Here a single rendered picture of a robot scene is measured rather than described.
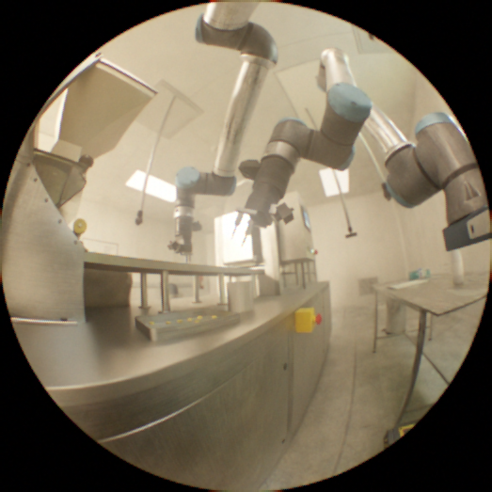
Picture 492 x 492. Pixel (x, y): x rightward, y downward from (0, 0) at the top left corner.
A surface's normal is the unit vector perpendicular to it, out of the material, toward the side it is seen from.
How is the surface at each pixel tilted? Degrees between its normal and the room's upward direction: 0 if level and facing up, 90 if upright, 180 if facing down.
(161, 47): 180
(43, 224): 90
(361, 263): 90
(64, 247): 90
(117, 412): 90
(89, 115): 114
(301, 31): 180
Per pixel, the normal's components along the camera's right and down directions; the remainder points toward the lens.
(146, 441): 0.85, -0.17
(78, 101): 0.81, 0.25
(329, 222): -0.52, -0.14
